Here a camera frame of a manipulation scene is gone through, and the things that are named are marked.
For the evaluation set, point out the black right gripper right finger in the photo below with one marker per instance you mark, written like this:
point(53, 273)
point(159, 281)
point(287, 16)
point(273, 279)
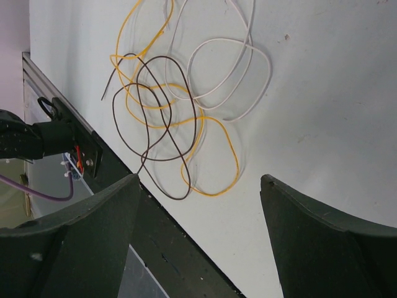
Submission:
point(321, 251)

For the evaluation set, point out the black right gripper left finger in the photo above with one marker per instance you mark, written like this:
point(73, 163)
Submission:
point(78, 251)

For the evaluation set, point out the aluminium frame rail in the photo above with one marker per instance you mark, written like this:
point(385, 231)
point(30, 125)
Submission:
point(58, 173)

